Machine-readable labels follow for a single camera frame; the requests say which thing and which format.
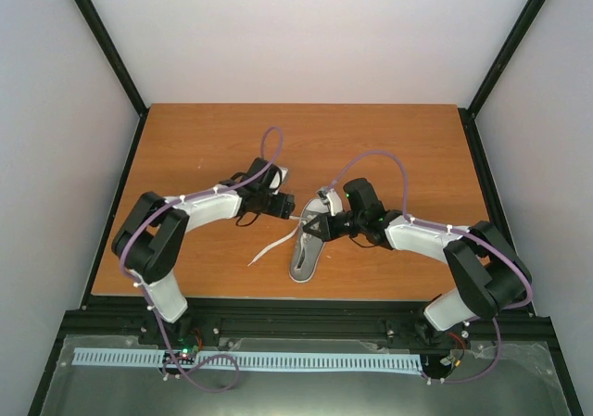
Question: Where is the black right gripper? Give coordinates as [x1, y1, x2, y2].
[304, 210, 365, 242]

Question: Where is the white shoelace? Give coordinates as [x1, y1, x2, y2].
[248, 214, 315, 269]

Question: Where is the grey canvas sneaker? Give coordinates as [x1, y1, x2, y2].
[289, 198, 328, 284]

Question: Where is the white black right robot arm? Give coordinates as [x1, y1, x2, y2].
[300, 178, 533, 346]

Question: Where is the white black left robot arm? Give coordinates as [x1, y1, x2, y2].
[111, 158, 296, 345]

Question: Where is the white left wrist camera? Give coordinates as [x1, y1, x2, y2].
[269, 167, 289, 195]

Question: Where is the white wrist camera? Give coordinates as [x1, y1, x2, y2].
[317, 187, 344, 216]
[269, 167, 289, 195]

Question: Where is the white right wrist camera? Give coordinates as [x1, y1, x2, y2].
[317, 187, 344, 216]

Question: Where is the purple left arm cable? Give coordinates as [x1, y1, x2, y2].
[119, 125, 284, 392]

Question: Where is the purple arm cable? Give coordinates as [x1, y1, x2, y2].
[119, 125, 284, 392]
[326, 150, 534, 385]

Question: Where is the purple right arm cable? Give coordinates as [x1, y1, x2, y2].
[326, 150, 534, 385]

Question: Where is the black aluminium frame rail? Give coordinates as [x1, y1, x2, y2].
[57, 296, 558, 353]

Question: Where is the grey metal base plate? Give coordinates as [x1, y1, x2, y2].
[36, 336, 570, 415]

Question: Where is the light blue slotted cable duct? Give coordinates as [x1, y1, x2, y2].
[71, 347, 423, 375]

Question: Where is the black left frame post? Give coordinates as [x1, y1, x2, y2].
[57, 0, 149, 116]

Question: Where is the black frame post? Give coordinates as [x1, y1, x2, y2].
[466, 0, 564, 114]
[57, 0, 149, 116]

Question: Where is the black right frame post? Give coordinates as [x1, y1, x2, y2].
[466, 0, 564, 114]

